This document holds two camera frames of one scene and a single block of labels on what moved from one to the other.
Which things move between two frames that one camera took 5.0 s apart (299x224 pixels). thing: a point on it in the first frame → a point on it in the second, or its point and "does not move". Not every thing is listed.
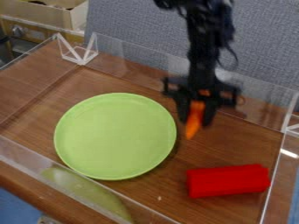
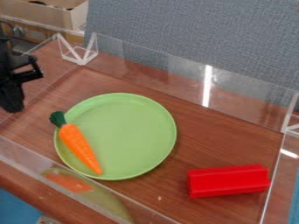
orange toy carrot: (196, 115) → (75, 137)
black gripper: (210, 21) → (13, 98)
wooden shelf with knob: (37, 32) does not move
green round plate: (116, 136) does not move
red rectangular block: (228, 180) does not move
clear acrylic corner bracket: (79, 54) does not move
